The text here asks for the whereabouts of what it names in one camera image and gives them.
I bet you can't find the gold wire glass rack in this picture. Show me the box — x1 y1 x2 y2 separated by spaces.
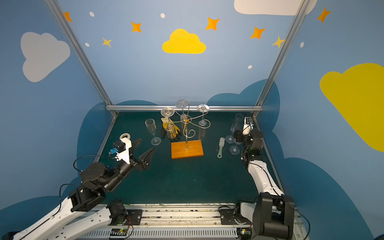
175 103 211 142

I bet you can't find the clear flute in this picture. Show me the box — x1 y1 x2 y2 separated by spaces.
145 119 161 146
225 113 244 144
197 105 210 141
230 126 243 155
176 99 190 132
161 107 178 139

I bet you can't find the orange wooden rack base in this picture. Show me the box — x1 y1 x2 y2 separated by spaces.
171 140 204 160

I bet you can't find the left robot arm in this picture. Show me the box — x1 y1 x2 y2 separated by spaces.
3 138 156 240

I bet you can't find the yellow black rubber glove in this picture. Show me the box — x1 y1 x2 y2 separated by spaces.
161 117 181 142

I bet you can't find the white tape roll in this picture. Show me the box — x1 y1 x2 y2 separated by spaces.
119 133 131 140

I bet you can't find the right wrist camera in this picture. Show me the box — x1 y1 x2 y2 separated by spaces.
243 117 254 136

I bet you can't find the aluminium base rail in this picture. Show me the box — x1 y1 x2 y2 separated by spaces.
59 203 301 240

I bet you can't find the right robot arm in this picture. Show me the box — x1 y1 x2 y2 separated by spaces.
218 129 298 240

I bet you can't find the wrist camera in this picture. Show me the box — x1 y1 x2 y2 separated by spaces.
243 117 254 136
109 138 132 165

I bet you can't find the aluminium frame back bar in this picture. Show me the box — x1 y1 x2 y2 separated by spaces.
105 104 264 112

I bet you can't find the pale green scrub brush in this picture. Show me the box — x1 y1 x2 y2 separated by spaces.
217 138 225 159

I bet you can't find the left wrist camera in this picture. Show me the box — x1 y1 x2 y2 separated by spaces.
109 138 132 165

